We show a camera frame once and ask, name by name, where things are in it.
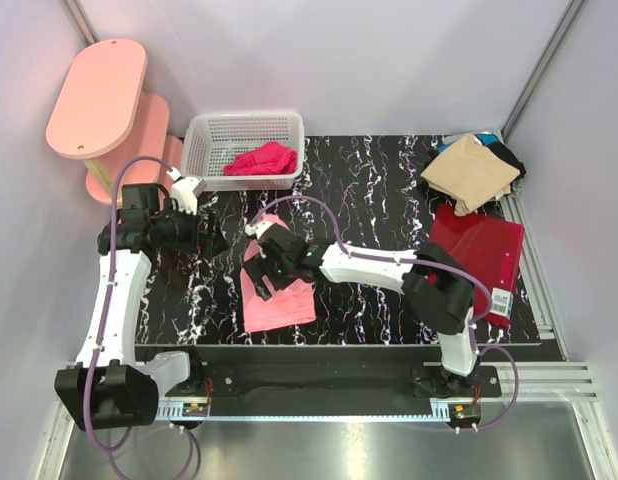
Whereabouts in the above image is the red plastic folding board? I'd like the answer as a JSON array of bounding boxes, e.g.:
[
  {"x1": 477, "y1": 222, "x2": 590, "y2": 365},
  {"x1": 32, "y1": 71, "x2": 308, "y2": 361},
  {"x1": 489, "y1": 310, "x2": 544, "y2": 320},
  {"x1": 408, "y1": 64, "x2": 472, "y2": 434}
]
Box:
[{"x1": 429, "y1": 204, "x2": 524, "y2": 328}]

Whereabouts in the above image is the magenta t shirt in basket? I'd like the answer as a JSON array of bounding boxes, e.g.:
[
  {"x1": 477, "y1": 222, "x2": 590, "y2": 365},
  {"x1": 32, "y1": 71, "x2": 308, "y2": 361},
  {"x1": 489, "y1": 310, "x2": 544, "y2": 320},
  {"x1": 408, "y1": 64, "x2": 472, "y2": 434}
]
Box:
[{"x1": 223, "y1": 141, "x2": 298, "y2": 176}]

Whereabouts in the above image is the right corner aluminium post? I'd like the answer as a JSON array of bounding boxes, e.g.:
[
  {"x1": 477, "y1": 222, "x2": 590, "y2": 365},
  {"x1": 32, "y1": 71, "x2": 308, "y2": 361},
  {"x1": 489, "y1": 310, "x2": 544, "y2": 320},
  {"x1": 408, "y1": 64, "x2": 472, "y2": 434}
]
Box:
[{"x1": 501, "y1": 0, "x2": 588, "y2": 142}]

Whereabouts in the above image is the black folded garment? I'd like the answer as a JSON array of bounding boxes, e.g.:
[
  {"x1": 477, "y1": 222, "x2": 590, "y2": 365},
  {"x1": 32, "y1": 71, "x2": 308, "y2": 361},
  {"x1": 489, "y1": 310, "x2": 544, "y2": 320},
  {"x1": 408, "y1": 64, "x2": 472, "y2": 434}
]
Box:
[{"x1": 488, "y1": 141, "x2": 527, "y2": 191}]

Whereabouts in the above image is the blue folded garment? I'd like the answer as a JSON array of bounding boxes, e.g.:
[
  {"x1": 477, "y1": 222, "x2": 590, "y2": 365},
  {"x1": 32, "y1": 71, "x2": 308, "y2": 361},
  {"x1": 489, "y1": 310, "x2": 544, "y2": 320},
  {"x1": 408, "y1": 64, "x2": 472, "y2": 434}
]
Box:
[{"x1": 436, "y1": 131, "x2": 501, "y2": 153}]

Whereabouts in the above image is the light pink t shirt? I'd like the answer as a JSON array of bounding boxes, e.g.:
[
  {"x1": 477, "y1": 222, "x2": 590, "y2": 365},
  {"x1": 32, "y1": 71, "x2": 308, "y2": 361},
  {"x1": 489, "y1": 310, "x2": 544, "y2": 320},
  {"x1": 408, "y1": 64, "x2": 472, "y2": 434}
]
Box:
[{"x1": 240, "y1": 214, "x2": 316, "y2": 333}]

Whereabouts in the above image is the corner aluminium post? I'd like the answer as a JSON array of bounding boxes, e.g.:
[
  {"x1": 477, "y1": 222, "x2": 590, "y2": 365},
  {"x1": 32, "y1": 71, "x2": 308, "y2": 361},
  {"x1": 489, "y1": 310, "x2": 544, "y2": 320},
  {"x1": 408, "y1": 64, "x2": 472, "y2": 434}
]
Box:
[
  {"x1": 59, "y1": 0, "x2": 98, "y2": 47},
  {"x1": 501, "y1": 0, "x2": 588, "y2": 142}
]

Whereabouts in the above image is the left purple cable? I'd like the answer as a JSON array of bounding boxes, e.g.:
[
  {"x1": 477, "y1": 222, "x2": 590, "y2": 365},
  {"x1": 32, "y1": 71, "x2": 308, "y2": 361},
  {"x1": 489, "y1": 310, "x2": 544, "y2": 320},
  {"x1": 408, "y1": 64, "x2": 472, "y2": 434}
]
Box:
[{"x1": 83, "y1": 155, "x2": 203, "y2": 479}]

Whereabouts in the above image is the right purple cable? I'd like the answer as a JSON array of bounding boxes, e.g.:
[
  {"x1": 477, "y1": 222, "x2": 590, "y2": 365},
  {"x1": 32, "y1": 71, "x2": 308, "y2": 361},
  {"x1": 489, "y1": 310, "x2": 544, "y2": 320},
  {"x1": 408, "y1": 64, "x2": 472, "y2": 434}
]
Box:
[{"x1": 248, "y1": 195, "x2": 523, "y2": 434}]

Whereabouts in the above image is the beige folded t shirt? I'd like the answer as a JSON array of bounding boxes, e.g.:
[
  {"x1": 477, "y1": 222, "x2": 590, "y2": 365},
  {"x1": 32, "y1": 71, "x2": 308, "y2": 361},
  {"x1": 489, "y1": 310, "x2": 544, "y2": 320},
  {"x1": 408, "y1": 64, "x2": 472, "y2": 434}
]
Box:
[{"x1": 421, "y1": 133, "x2": 522, "y2": 217}]

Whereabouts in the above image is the left corner aluminium post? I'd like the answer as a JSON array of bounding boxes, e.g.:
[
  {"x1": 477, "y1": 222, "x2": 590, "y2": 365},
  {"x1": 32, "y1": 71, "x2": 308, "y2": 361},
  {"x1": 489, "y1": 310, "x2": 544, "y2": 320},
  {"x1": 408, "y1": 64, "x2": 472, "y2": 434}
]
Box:
[{"x1": 59, "y1": 0, "x2": 98, "y2": 47}]

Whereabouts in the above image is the white plastic laundry basket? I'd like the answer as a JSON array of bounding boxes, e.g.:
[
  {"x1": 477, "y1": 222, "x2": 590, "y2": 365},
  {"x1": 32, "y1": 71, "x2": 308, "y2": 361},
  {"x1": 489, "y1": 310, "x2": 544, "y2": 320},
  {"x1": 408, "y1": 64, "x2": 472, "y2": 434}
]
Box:
[{"x1": 180, "y1": 110, "x2": 305, "y2": 192}]

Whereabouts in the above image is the aluminium frame rail front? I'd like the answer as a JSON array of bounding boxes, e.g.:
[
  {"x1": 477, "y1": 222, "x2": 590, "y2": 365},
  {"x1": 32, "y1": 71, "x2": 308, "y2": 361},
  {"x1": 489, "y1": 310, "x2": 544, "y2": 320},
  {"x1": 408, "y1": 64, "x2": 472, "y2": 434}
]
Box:
[{"x1": 58, "y1": 359, "x2": 598, "y2": 426}]

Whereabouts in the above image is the purple cable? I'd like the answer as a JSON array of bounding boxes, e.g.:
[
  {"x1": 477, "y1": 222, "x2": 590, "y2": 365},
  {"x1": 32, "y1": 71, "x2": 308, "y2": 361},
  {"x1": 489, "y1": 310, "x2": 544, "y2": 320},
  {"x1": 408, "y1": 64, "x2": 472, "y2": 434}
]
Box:
[
  {"x1": 248, "y1": 195, "x2": 523, "y2": 434},
  {"x1": 83, "y1": 155, "x2": 203, "y2": 479}
]

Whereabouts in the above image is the pink three tier shelf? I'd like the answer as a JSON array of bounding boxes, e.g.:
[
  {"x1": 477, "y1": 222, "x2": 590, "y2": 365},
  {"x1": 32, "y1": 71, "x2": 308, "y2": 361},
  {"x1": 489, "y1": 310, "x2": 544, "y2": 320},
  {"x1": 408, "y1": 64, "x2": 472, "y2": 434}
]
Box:
[{"x1": 45, "y1": 38, "x2": 183, "y2": 205}]

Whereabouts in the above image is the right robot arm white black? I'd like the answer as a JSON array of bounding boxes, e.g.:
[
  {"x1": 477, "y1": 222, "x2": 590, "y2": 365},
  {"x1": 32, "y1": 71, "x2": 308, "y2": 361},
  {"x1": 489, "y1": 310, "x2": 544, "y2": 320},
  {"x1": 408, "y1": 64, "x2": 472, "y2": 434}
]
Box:
[{"x1": 244, "y1": 221, "x2": 479, "y2": 397}]

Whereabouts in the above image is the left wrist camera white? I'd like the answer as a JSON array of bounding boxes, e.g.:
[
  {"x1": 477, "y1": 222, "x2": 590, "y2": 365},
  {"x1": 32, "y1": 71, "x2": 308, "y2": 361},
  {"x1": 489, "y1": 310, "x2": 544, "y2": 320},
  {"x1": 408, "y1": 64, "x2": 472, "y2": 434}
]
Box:
[{"x1": 167, "y1": 168, "x2": 204, "y2": 215}]

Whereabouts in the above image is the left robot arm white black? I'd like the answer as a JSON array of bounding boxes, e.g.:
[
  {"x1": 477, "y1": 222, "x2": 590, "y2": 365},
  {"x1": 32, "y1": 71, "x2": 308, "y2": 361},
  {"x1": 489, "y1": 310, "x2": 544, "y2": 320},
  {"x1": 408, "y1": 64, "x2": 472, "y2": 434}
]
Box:
[{"x1": 54, "y1": 177, "x2": 228, "y2": 432}]

